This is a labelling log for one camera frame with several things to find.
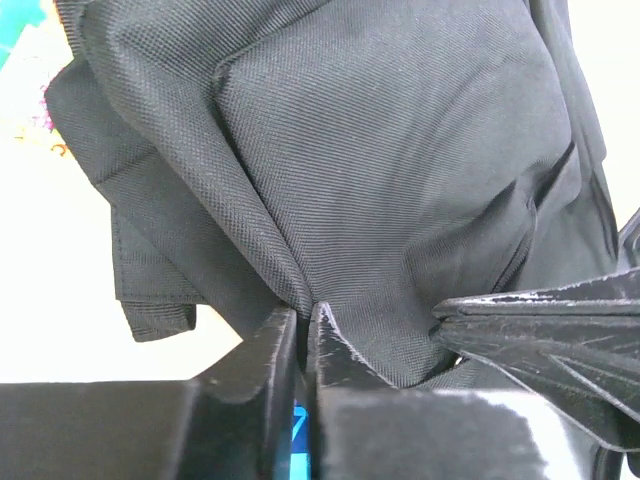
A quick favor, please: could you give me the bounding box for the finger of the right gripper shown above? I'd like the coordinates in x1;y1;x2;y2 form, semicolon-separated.
433;268;639;330
434;319;639;452

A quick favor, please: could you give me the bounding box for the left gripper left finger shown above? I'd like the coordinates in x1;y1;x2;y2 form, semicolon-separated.
1;308;296;479

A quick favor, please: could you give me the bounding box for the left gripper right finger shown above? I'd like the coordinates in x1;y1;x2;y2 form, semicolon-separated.
310;303;600;479

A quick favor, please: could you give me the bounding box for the black student backpack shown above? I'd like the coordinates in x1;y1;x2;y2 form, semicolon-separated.
46;1;618;387

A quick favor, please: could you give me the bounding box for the green Treehouse book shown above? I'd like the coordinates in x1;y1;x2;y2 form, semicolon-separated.
1;0;72;158

